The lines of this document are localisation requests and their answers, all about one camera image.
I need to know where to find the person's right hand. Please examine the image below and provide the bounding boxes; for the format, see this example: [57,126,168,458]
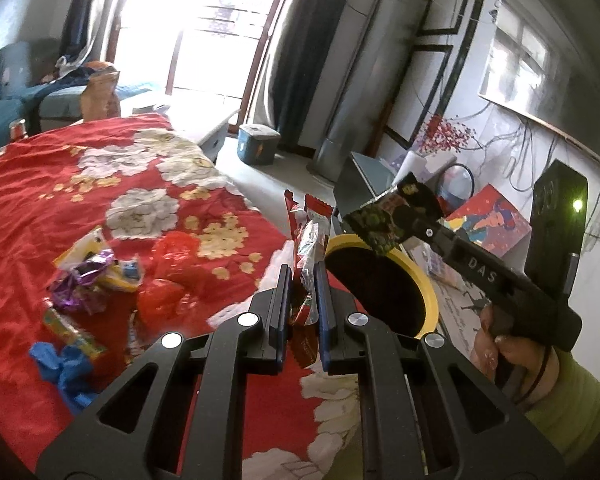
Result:
[472,305,556,406]

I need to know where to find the blue crumpled wrapper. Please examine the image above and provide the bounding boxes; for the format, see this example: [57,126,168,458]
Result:
[28,341,101,416]

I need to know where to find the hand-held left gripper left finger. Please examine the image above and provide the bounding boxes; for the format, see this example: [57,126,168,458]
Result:
[35,264,294,480]

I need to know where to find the red candy tube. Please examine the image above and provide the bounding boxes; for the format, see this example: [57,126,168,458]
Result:
[41,297,108,361]

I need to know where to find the red floral cloth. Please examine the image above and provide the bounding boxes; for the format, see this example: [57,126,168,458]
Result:
[0,112,371,480]

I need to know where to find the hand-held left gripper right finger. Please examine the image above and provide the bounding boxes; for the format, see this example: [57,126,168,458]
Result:
[314,260,566,480]

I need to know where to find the crumpled red plastic bag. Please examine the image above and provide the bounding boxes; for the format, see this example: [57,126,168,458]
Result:
[137,232,201,333]

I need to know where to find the yellow snack wrapper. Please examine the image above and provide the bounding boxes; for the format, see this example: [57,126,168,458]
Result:
[52,225,146,293]

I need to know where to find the yellow bin with black bag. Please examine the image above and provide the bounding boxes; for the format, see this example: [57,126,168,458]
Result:
[325,232,438,342]

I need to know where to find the small striped candy wrapper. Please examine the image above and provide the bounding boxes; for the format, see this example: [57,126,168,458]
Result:
[125,310,148,366]

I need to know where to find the dark printed snack packet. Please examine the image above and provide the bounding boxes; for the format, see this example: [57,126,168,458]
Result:
[342,172,443,257]

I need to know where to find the brown paper bag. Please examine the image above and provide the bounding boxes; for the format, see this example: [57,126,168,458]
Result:
[80,61,121,122]

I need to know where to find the person's right forearm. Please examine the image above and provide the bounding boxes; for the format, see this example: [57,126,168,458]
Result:
[525,350,600,466]

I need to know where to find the wall television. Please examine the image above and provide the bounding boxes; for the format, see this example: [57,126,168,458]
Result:
[477,0,600,181]

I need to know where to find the pile of clothes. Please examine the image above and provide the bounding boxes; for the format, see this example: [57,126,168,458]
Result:
[55,55,116,81]

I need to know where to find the dark curtain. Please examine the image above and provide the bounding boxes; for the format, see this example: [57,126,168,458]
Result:
[252,0,366,151]

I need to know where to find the white coffee table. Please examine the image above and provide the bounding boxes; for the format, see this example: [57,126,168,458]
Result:
[130,102,241,163]

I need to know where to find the grey standing air conditioner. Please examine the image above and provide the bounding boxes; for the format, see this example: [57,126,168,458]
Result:
[307,0,433,183]

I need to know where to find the blue sofa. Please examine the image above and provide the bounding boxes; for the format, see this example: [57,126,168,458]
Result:
[0,40,156,153]

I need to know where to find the glass side table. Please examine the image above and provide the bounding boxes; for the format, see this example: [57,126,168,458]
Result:
[332,152,396,221]

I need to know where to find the blue storage box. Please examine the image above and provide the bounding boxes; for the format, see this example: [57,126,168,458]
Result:
[237,123,281,166]

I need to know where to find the white paper roll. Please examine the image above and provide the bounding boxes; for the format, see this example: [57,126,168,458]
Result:
[395,152,456,196]

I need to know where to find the grey sheer curtain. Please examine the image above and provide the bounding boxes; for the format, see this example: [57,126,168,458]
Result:
[60,0,141,68]

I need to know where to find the purple foil wrapper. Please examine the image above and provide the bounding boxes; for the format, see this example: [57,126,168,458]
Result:
[47,250,116,316]

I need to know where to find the colourful printed box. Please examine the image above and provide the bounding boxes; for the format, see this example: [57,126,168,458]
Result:
[445,184,533,256]

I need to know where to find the red blossom decoration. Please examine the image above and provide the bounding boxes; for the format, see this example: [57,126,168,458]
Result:
[415,115,478,156]

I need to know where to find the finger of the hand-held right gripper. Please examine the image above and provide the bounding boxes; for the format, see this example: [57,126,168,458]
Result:
[413,209,462,257]

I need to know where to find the red snack wrapper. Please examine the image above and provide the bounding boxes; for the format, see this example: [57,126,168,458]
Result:
[284,189,333,368]

